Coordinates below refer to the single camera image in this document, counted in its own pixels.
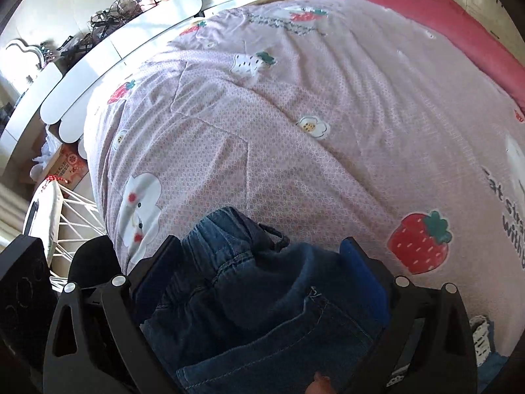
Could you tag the blue denim pants lace hem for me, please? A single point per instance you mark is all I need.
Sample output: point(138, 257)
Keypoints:
point(254, 316)

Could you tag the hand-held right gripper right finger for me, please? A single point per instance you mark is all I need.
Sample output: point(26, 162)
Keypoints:
point(369, 279)

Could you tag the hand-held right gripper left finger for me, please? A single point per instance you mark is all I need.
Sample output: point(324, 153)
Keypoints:
point(154, 279)

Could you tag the pink strawberry printed bed sheet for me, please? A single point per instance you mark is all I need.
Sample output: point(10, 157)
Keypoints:
point(307, 123)

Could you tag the white desk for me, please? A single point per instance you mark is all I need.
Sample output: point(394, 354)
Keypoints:
point(24, 106)

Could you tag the white cloud-shaped mirror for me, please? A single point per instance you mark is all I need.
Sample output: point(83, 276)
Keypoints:
point(20, 55)

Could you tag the printed cardboard box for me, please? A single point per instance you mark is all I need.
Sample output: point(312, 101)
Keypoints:
point(65, 164)

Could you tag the white cloud-shaped footboard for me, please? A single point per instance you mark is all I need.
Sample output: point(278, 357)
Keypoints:
point(119, 57)

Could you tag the person's right foot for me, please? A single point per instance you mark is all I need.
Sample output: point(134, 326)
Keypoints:
point(322, 383)

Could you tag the pink quilt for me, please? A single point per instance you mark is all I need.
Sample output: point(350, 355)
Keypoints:
point(430, 12)

